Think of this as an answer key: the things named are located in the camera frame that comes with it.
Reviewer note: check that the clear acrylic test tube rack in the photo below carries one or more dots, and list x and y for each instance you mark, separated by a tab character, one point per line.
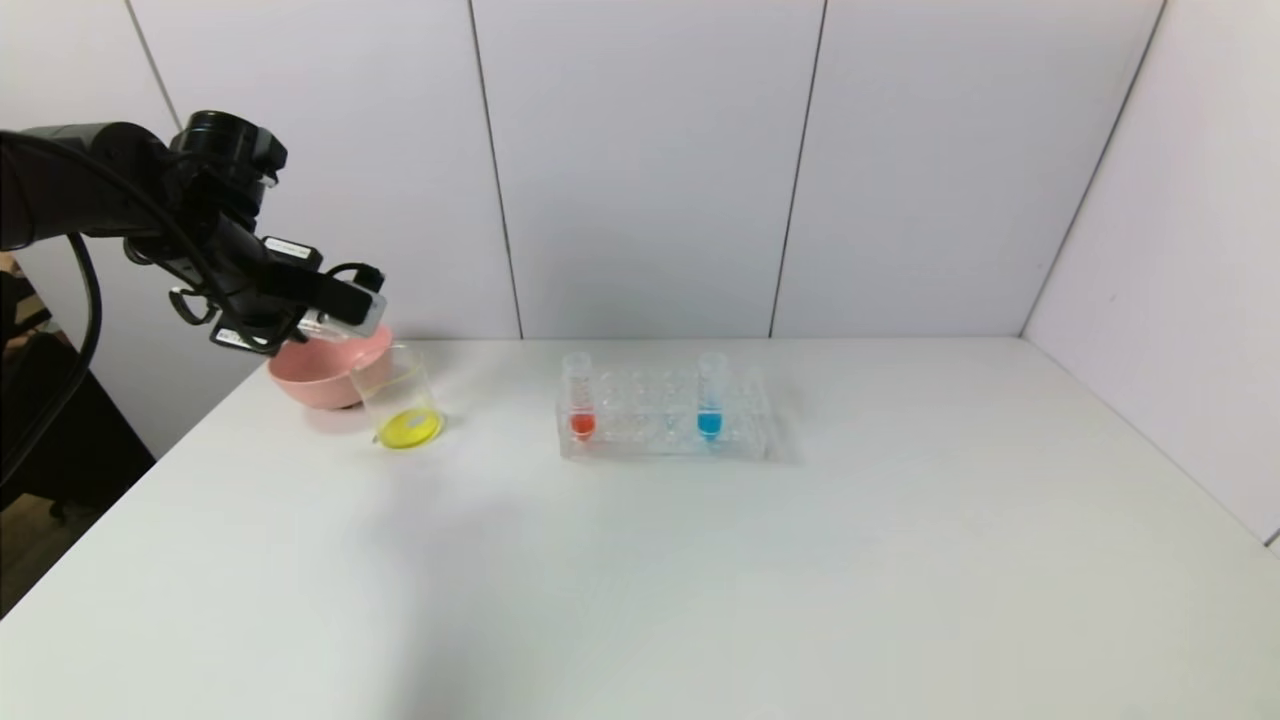
650	440

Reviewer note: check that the clear glass beaker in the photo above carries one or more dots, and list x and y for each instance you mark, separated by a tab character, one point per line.
408	428

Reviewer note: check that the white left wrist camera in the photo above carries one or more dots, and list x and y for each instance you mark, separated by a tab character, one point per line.
360	315

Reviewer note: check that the test tube with blue liquid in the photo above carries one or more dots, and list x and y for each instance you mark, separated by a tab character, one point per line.
709	423

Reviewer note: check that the pink bowl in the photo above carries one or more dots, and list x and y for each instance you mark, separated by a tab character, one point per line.
320	380

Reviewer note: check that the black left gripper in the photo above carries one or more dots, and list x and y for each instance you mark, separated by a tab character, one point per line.
240	338

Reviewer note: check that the test tube with yellow liquid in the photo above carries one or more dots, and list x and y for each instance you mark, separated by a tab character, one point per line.
320	325

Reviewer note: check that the test tube with red liquid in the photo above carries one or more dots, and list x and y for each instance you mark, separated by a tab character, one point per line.
582	425

